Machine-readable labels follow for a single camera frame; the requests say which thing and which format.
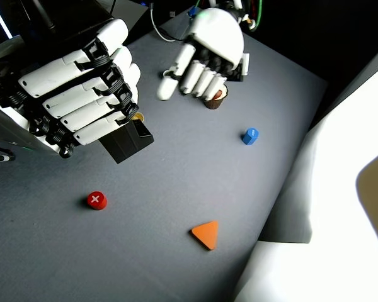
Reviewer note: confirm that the blue hexagonal block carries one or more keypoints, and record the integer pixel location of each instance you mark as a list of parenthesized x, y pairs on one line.
[(250, 136)]

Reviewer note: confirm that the red cylinder block white cross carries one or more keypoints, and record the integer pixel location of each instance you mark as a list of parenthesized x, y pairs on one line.
[(97, 200)]

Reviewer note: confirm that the white light strip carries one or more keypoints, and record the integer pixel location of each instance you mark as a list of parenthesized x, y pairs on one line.
[(0, 17)]

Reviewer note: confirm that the black walkie-talkie toy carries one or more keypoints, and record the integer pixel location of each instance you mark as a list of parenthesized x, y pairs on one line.
[(126, 141)]

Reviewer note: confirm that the grey table cloth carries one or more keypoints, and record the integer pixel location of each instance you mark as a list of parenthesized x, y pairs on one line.
[(145, 251)]

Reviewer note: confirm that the small bowl of orange soup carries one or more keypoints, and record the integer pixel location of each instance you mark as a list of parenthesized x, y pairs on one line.
[(139, 117)]

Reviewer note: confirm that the toy cupcake with heart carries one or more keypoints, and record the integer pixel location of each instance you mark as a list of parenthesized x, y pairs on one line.
[(215, 103)]

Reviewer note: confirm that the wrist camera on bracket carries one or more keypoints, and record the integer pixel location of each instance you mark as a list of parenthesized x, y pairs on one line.
[(244, 67)]

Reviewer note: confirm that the orange triangle block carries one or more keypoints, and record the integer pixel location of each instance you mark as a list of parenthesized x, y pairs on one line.
[(208, 233)]

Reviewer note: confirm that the beige blurred panel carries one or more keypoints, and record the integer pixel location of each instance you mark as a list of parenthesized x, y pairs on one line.
[(376, 204)]

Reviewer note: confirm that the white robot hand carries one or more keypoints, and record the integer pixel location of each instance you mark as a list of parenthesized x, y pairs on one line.
[(217, 34), (60, 75)]

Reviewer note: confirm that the white backdrop cloth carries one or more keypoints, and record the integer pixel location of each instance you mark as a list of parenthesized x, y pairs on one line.
[(327, 188)]

